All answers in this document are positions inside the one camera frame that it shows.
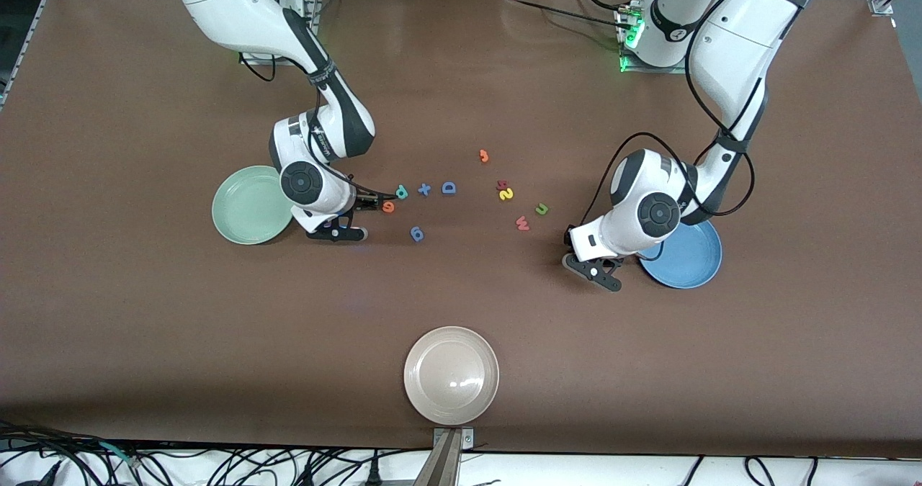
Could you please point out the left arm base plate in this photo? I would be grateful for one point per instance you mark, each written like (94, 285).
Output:
(630, 69)

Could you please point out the aluminium profile post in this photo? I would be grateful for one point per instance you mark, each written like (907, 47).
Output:
(446, 464)

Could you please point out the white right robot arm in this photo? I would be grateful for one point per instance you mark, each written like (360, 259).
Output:
(238, 3)

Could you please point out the pink foam letter w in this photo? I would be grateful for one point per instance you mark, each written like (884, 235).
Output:
(522, 224)

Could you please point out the blue foam number six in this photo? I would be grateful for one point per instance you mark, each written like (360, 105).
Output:
(414, 230)

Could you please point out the brown table cloth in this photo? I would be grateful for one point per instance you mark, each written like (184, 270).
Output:
(216, 327)

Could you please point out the black power plug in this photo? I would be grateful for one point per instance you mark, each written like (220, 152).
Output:
(374, 475)

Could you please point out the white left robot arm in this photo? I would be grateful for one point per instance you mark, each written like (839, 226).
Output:
(727, 47)

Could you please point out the beige plate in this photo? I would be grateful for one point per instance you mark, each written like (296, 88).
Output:
(451, 376)

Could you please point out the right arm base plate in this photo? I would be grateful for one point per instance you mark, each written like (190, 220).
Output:
(252, 59)

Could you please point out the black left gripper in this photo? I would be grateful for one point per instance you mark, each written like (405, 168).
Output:
(567, 237)

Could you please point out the blue plate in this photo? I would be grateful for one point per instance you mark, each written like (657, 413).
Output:
(691, 259)

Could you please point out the pale green plate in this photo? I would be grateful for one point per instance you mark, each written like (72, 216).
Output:
(245, 212)

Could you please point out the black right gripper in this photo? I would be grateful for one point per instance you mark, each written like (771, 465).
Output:
(366, 200)

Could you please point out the blue foam letter D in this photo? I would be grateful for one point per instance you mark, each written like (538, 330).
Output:
(444, 188)

